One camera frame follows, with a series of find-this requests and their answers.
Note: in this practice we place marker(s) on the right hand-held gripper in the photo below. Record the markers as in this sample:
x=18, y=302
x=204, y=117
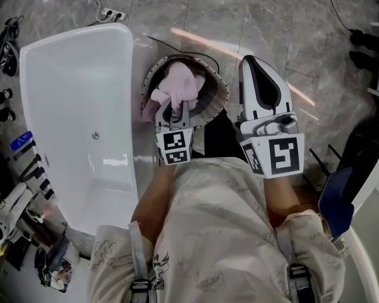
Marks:
x=284, y=151

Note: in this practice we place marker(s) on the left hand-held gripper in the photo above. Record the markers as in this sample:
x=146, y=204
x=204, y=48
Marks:
x=177, y=144

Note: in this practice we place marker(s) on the pink cloth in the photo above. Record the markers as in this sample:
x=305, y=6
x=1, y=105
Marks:
x=183, y=80

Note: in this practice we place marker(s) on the round woven basket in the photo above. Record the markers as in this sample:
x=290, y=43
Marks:
x=216, y=104

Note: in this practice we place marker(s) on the person's right forearm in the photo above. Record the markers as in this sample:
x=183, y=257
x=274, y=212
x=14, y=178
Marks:
x=279, y=197

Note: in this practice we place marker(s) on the person's left forearm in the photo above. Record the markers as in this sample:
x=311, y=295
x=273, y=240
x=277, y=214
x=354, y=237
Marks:
x=154, y=194

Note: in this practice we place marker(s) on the metal bathtub drain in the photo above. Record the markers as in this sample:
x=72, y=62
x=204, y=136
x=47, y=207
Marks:
x=95, y=134

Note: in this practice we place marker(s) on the white bathtub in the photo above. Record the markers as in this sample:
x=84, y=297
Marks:
x=75, y=90

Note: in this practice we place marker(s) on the person's black trousers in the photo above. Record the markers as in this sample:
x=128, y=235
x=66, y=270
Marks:
x=218, y=137

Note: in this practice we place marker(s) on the beige printed shirt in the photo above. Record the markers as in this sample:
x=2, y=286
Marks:
x=218, y=226

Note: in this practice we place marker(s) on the white power strip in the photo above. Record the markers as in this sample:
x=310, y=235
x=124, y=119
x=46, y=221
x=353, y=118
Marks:
x=114, y=14

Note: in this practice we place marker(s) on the blue chair seat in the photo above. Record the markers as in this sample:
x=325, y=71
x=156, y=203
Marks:
x=336, y=200

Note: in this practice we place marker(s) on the black faucet spout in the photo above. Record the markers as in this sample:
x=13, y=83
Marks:
x=30, y=169

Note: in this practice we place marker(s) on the white curved tub rim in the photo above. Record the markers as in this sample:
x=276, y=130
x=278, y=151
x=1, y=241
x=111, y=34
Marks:
x=371, y=219

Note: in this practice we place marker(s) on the white hand-held device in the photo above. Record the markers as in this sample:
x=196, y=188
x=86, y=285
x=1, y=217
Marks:
x=3, y=226

